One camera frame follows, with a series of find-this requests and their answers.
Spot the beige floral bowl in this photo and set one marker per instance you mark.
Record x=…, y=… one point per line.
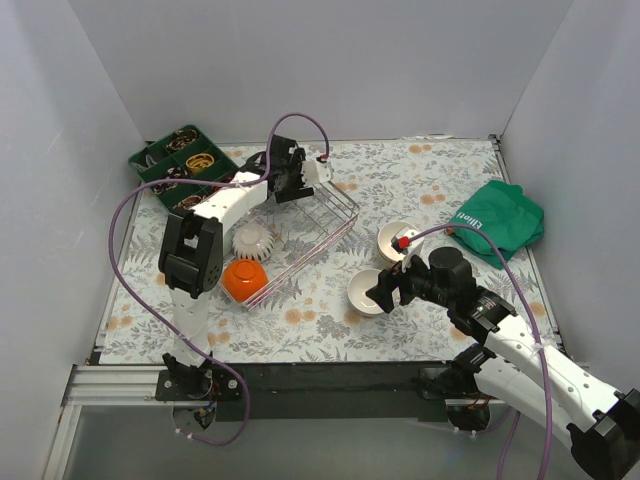
x=390, y=232

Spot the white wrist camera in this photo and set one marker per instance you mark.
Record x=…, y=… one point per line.
x=316, y=171
x=408, y=243

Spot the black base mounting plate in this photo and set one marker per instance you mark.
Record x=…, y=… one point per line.
x=353, y=390

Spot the white round bowl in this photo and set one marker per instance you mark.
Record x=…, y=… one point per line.
x=359, y=284

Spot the orange bowl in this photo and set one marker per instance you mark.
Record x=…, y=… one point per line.
x=243, y=278

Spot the pale green rimmed bowl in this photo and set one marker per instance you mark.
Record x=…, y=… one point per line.
x=391, y=260

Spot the brown patterned rolled tie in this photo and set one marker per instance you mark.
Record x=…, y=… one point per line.
x=182, y=138

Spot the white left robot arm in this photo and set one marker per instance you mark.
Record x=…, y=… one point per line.
x=192, y=251

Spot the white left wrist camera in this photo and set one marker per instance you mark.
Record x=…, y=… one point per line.
x=316, y=171

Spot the white black striped bowl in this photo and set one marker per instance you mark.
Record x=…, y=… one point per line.
x=253, y=242

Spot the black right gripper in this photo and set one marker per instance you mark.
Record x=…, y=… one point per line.
x=400, y=288

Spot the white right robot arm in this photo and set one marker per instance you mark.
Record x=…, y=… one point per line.
x=597, y=422

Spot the green divided organizer tray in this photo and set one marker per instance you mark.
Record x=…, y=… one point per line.
x=152, y=161

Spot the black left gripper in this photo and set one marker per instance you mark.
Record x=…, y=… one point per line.
x=288, y=176

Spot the pink rose rolled tie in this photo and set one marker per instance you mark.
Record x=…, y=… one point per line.
x=189, y=202

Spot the aluminium frame rail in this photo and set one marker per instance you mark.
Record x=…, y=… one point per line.
x=115, y=385

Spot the yellow rolled tie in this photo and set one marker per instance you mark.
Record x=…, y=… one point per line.
x=199, y=162

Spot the black white floral tie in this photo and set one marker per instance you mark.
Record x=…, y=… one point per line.
x=171, y=173

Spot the wire dish rack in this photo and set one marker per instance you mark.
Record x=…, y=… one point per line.
x=303, y=231

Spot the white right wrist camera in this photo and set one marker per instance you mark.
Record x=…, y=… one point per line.
x=408, y=243

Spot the green cloth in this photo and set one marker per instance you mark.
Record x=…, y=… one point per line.
x=502, y=211

